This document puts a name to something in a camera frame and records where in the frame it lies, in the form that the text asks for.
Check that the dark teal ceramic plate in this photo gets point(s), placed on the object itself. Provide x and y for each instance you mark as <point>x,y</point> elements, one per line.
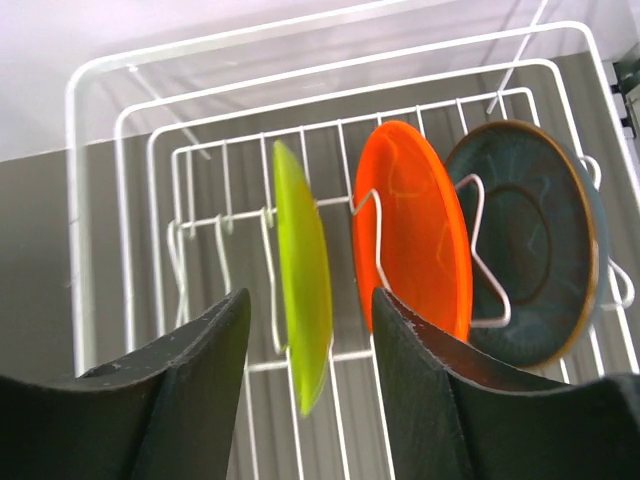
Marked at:
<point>543,235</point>

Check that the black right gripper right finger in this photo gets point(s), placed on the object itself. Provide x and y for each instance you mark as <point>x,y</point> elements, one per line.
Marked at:
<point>453,412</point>

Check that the white wire dish rack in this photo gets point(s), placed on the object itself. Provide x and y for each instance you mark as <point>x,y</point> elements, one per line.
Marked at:
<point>172,206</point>

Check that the orange plate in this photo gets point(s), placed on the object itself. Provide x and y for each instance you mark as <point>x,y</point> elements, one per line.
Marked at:
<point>410,233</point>

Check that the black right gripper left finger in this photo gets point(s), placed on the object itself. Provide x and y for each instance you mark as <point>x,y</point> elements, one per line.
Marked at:
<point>164,411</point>

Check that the lime green plate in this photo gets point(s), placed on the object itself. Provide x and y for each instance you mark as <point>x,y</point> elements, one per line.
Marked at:
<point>305,277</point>

